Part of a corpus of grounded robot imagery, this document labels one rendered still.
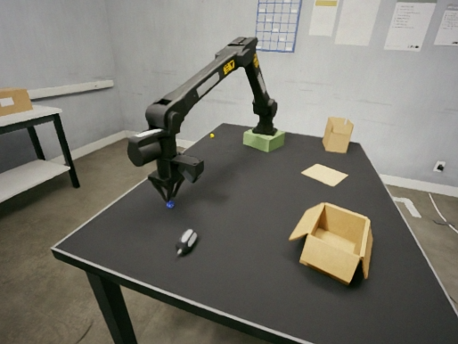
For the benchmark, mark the tan flat mat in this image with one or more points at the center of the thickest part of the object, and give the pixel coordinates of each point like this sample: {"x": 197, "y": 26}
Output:
{"x": 324, "y": 174}

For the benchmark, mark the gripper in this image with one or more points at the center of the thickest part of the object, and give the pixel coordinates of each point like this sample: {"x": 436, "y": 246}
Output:
{"x": 167, "y": 183}

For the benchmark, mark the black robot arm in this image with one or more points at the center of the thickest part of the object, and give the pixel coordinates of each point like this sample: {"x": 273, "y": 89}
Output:
{"x": 164, "y": 122}

